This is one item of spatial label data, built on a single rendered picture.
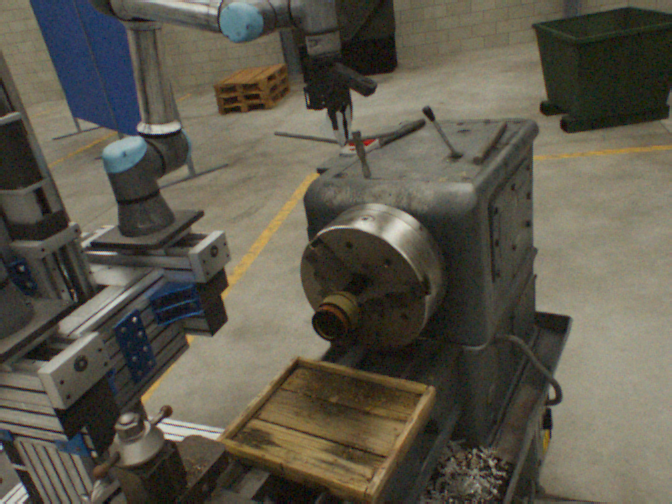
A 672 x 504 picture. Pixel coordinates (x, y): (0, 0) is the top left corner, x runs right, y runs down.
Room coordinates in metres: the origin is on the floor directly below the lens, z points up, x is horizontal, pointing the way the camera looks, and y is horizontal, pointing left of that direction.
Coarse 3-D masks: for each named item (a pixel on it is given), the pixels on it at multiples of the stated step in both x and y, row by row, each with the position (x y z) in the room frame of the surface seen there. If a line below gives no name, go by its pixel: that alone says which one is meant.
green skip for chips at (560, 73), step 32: (544, 32) 5.84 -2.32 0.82; (576, 32) 6.20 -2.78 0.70; (608, 32) 6.15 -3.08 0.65; (640, 32) 4.92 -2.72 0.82; (544, 64) 6.07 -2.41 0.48; (576, 64) 5.07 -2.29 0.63; (608, 64) 5.02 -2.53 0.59; (640, 64) 5.00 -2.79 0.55; (576, 96) 5.15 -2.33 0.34; (608, 96) 5.08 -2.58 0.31; (640, 96) 5.06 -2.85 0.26; (576, 128) 5.20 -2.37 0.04
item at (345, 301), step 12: (324, 300) 1.05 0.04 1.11; (336, 300) 1.03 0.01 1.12; (348, 300) 1.03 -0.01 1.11; (324, 312) 1.00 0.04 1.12; (336, 312) 1.00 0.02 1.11; (348, 312) 1.01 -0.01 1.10; (360, 312) 1.03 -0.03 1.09; (312, 324) 1.02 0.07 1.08; (324, 324) 1.04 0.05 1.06; (336, 324) 0.99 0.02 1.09; (348, 324) 1.00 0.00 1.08; (324, 336) 1.01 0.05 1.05; (336, 336) 0.99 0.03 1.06
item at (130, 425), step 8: (120, 416) 0.70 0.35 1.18; (128, 416) 0.70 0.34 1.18; (136, 416) 0.71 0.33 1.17; (120, 424) 0.69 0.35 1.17; (128, 424) 0.69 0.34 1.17; (136, 424) 0.69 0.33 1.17; (144, 424) 0.71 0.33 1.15; (120, 432) 0.69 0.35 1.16; (128, 432) 0.68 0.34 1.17; (136, 432) 0.69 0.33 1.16; (120, 440) 0.69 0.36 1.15; (128, 440) 0.68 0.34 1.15
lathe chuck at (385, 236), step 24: (384, 216) 1.16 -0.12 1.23; (312, 240) 1.21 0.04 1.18; (336, 240) 1.14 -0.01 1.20; (360, 240) 1.11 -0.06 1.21; (384, 240) 1.08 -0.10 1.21; (408, 240) 1.10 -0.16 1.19; (360, 264) 1.11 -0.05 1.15; (384, 264) 1.08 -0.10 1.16; (408, 264) 1.05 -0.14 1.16; (432, 264) 1.09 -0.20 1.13; (312, 288) 1.19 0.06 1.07; (360, 288) 1.19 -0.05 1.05; (432, 288) 1.06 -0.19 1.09; (408, 312) 1.06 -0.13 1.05; (432, 312) 1.08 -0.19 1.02; (360, 336) 1.13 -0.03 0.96; (384, 336) 1.09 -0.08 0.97; (408, 336) 1.06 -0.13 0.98
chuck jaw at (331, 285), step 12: (312, 252) 1.13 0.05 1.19; (324, 252) 1.14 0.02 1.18; (312, 264) 1.13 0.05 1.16; (324, 264) 1.12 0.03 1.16; (336, 264) 1.13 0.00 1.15; (324, 276) 1.10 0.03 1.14; (336, 276) 1.10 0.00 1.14; (348, 276) 1.11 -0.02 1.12; (324, 288) 1.07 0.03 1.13; (336, 288) 1.07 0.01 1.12
